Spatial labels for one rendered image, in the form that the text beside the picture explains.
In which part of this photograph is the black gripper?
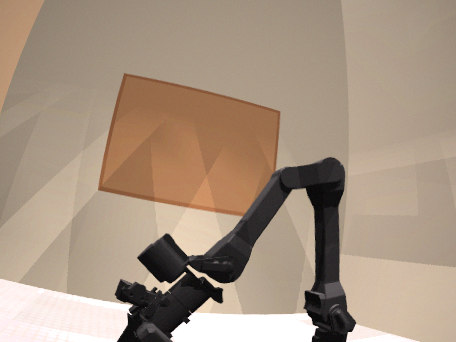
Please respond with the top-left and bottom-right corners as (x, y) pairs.
(117, 291), (192, 342)

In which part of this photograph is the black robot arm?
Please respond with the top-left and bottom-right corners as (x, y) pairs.
(114, 157), (356, 342)

